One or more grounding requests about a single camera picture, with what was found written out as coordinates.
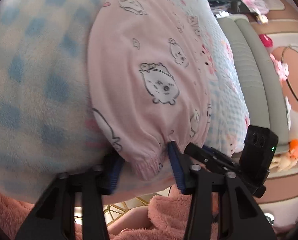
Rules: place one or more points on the thin metal hoop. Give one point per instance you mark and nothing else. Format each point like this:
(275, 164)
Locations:
(282, 53)

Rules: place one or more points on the pink printed pajama pants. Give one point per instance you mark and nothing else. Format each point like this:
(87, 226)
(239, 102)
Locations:
(144, 80)

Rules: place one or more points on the pink printed cloth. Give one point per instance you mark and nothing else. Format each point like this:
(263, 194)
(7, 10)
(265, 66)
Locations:
(251, 1)

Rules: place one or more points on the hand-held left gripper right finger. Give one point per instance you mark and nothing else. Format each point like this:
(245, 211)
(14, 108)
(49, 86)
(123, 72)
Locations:
(176, 172)

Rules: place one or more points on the gold metal frame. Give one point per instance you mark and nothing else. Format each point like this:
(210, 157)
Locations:
(119, 206)

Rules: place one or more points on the person's bare leg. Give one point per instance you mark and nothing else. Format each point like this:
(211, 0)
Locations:
(131, 221)

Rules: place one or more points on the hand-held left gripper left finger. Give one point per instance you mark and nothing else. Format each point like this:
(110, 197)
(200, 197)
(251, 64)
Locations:
(114, 177)

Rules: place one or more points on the small beige doll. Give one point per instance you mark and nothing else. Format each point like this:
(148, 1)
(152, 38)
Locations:
(283, 163)

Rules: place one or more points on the grey padded bed headboard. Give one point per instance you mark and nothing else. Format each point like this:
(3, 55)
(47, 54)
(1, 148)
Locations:
(251, 67)

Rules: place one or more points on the blue checked printed blanket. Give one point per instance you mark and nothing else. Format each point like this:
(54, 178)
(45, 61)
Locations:
(39, 80)

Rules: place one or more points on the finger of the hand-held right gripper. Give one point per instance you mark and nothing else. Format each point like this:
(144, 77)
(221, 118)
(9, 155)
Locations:
(201, 152)

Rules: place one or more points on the pink fluffy robe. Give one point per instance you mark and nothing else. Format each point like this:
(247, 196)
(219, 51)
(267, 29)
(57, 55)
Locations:
(169, 210)

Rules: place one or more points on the red plush toy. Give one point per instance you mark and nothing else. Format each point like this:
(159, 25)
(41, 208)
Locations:
(266, 40)

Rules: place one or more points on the pink white plush toy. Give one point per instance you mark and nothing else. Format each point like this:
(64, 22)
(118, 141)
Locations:
(281, 67)

